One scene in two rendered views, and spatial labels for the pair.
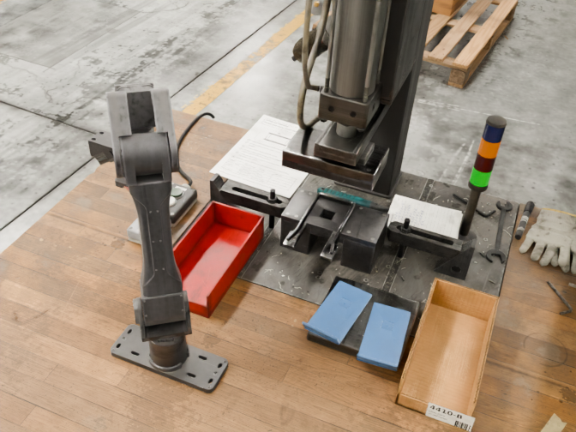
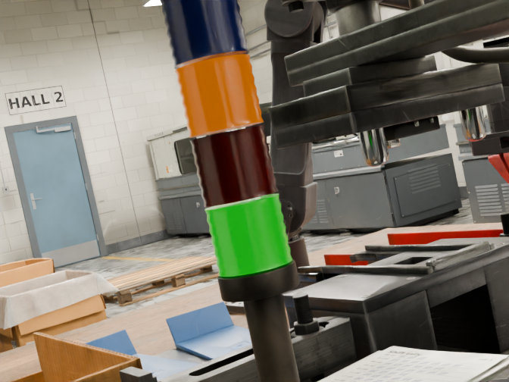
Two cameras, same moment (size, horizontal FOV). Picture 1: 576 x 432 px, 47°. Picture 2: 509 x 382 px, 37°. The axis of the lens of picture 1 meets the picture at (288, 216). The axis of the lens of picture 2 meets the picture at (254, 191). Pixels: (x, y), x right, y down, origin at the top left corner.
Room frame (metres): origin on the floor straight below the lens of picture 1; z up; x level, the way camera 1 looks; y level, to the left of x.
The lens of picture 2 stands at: (1.31, -0.68, 1.11)
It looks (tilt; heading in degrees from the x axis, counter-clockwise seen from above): 3 degrees down; 126
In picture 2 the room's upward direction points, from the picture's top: 12 degrees counter-clockwise
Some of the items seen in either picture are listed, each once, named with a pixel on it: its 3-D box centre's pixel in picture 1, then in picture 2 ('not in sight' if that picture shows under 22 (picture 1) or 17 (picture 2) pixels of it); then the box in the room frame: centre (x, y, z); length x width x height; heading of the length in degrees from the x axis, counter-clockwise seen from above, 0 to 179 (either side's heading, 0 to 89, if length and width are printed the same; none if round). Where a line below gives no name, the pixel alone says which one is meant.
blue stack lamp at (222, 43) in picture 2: (494, 130); (204, 26); (1.09, -0.38, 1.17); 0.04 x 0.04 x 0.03
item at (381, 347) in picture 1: (385, 333); (133, 359); (0.77, -0.19, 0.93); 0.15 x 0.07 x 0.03; 164
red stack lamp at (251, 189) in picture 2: (485, 160); (234, 165); (1.09, -0.38, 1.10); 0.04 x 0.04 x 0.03
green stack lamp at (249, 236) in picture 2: (481, 174); (248, 234); (1.09, -0.38, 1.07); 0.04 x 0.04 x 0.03
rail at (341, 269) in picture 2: (343, 225); (375, 280); (1.00, -0.11, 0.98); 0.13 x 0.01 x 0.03; 160
